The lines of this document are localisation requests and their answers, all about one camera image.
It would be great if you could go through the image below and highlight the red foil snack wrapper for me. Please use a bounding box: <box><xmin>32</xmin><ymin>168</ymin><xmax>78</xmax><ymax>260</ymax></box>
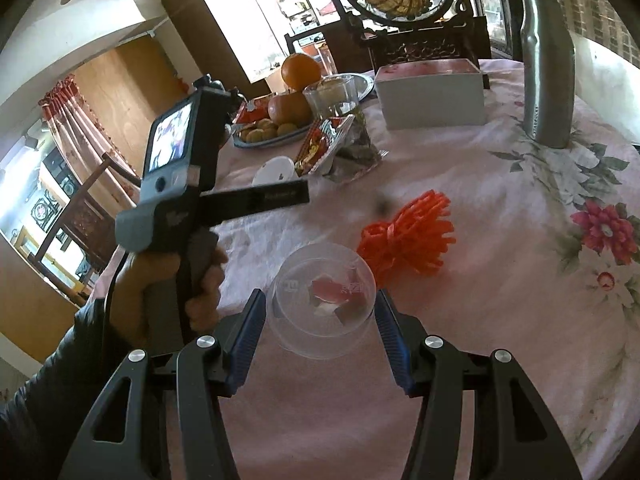
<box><xmin>294</xmin><ymin>114</ymin><xmax>388</xmax><ymax>184</ymax></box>

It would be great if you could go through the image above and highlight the clear plastic cup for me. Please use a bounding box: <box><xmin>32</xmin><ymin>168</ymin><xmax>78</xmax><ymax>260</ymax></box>
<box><xmin>267</xmin><ymin>243</ymin><xmax>376</xmax><ymax>360</ymax></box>

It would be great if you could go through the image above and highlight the orange plastic netting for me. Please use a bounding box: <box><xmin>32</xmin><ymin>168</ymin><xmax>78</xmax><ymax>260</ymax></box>
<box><xmin>357</xmin><ymin>190</ymin><xmax>457</xmax><ymax>287</ymax></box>

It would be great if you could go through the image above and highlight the person's left forearm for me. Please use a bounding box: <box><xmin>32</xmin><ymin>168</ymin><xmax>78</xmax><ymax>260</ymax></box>
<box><xmin>1</xmin><ymin>299</ymin><xmax>132</xmax><ymax>479</ymax></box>

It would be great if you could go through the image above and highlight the person's left hand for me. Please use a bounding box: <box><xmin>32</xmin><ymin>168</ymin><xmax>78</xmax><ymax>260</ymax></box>
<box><xmin>108</xmin><ymin>246</ymin><xmax>230</xmax><ymax>348</ymax></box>

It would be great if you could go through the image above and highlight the pink floral curtain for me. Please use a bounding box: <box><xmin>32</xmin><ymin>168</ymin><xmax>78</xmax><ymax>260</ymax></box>
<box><xmin>39</xmin><ymin>74</ymin><xmax>139</xmax><ymax>216</ymax></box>

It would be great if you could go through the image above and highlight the wooden armchair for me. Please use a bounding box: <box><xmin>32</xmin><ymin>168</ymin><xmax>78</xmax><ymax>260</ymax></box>
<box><xmin>27</xmin><ymin>153</ymin><xmax>141</xmax><ymax>307</ymax></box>

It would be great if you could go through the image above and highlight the lower orange fruit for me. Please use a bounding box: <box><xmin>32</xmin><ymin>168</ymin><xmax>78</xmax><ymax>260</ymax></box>
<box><xmin>268</xmin><ymin>91</ymin><xmax>314</xmax><ymax>127</ymax></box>

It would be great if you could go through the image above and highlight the orange fruit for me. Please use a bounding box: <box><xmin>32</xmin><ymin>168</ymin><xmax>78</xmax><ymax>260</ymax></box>
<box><xmin>280</xmin><ymin>53</ymin><xmax>321</xmax><ymax>91</ymax></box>
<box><xmin>268</xmin><ymin>91</ymin><xmax>314</xmax><ymax>127</ymax></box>

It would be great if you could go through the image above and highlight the top orange fruit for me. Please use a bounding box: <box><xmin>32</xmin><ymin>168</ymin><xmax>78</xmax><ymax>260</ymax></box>
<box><xmin>280</xmin><ymin>53</ymin><xmax>321</xmax><ymax>91</ymax></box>

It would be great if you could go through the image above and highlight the glass cup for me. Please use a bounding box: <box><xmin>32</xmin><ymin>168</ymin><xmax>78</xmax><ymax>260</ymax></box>
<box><xmin>303</xmin><ymin>75</ymin><xmax>360</xmax><ymax>119</ymax></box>

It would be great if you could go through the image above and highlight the silver fruit plate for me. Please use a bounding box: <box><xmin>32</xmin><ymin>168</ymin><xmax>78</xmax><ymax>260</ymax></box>
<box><xmin>230</xmin><ymin>71</ymin><xmax>377</xmax><ymax>150</ymax></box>

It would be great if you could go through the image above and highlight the white rectangular box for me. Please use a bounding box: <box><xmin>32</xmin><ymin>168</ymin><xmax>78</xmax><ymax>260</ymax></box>
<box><xmin>374</xmin><ymin>58</ymin><xmax>486</xmax><ymax>130</ymax></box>

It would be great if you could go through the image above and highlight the framed embroidery basket screen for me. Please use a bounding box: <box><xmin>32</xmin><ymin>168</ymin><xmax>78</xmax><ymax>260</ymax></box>
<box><xmin>332</xmin><ymin>0</ymin><xmax>491</xmax><ymax>70</ymax></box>

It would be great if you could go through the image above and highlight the stainless steel bottle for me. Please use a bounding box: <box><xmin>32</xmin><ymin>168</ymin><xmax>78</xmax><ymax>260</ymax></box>
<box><xmin>521</xmin><ymin>0</ymin><xmax>575</xmax><ymax>150</ymax></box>

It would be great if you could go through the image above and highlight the beige window curtain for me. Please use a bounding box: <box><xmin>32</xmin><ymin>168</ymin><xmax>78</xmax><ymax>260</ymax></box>
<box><xmin>559</xmin><ymin>0</ymin><xmax>639</xmax><ymax>67</ymax></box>

